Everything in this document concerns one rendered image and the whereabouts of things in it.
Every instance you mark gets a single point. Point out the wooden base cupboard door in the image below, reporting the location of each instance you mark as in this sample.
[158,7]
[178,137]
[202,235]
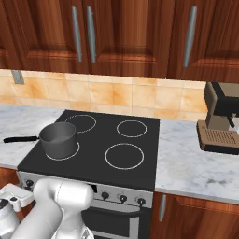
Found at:
[199,221]

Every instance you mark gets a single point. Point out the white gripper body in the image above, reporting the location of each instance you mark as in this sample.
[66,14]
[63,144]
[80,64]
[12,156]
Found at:
[18,193]

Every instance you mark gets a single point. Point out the black stove with oven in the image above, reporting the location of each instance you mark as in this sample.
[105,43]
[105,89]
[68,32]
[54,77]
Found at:
[102,155]

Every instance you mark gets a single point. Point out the wooden wall cupboard door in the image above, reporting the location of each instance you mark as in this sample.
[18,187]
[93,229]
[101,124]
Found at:
[43,31]
[130,34]
[214,40]

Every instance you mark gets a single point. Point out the dark grey saucepan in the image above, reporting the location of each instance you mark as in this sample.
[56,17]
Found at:
[59,140]

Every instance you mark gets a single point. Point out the black stove knob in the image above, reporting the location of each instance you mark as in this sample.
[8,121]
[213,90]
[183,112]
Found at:
[105,195]
[29,183]
[141,201]
[123,198]

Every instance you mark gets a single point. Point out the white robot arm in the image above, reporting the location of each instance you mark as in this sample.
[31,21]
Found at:
[62,199]

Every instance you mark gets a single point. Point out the wooden base cupboard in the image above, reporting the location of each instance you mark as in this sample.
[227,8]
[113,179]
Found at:
[7,177]

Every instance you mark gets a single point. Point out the brown and black coffee machine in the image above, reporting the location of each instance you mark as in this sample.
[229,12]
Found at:
[217,133]

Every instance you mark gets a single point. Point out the black oven door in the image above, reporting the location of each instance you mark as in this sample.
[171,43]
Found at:
[121,227]

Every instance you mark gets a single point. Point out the grey wall socket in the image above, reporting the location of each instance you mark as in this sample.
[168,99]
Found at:
[17,77]

